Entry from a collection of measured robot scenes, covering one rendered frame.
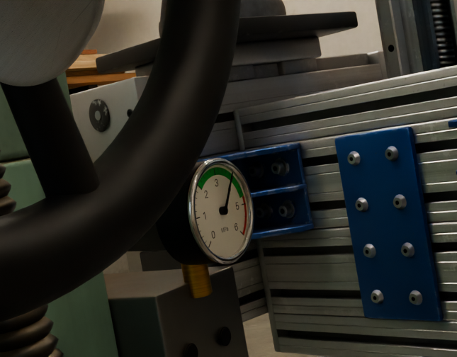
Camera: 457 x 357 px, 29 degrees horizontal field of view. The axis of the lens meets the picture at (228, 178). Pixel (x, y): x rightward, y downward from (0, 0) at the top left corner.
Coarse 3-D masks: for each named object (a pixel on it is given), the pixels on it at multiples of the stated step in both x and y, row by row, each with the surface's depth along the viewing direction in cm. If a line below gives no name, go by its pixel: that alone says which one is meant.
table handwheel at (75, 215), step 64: (192, 0) 32; (192, 64) 31; (64, 128) 26; (128, 128) 30; (192, 128) 30; (64, 192) 26; (128, 192) 27; (0, 256) 23; (64, 256) 25; (0, 320) 24
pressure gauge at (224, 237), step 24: (216, 168) 52; (192, 192) 50; (216, 192) 52; (240, 192) 54; (168, 216) 51; (192, 216) 50; (216, 216) 52; (240, 216) 54; (168, 240) 51; (192, 240) 50; (216, 240) 52; (240, 240) 53; (192, 264) 53; (192, 288) 53
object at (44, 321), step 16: (0, 176) 31; (0, 192) 31; (0, 208) 31; (16, 320) 31; (32, 320) 31; (48, 320) 32; (0, 336) 31; (16, 336) 31; (32, 336) 31; (48, 336) 32; (0, 352) 31; (16, 352) 31; (32, 352) 31; (48, 352) 31
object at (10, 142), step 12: (0, 84) 48; (60, 84) 51; (0, 96) 48; (0, 108) 48; (0, 120) 48; (12, 120) 48; (0, 132) 47; (12, 132) 48; (0, 144) 47; (12, 144) 48; (24, 144) 49; (0, 156) 47; (12, 156) 48; (24, 156) 49
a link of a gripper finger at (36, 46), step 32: (0, 0) 11; (32, 0) 11; (64, 0) 11; (96, 0) 10; (0, 32) 11; (32, 32) 11; (64, 32) 11; (0, 64) 11; (32, 64) 11; (64, 64) 11
